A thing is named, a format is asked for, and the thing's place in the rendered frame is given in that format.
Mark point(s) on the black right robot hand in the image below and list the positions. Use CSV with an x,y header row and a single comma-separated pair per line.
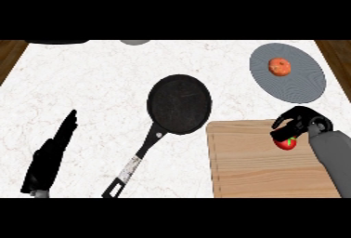
x,y
296,121

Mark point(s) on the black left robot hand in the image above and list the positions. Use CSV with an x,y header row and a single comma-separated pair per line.
x,y
47,158

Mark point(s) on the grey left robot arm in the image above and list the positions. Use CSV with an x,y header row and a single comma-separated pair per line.
x,y
41,194

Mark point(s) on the wooden cutting board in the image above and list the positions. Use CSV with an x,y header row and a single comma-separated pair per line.
x,y
268,161

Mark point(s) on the black frying pan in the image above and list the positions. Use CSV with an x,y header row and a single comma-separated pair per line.
x,y
176,108

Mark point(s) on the grey round plate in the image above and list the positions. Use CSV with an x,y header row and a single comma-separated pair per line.
x,y
288,73

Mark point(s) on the orange round fruit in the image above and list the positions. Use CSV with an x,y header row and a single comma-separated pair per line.
x,y
279,66

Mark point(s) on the black flat object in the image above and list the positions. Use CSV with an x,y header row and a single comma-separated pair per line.
x,y
55,41

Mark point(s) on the grey round object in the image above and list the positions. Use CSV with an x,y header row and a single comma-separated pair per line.
x,y
134,42

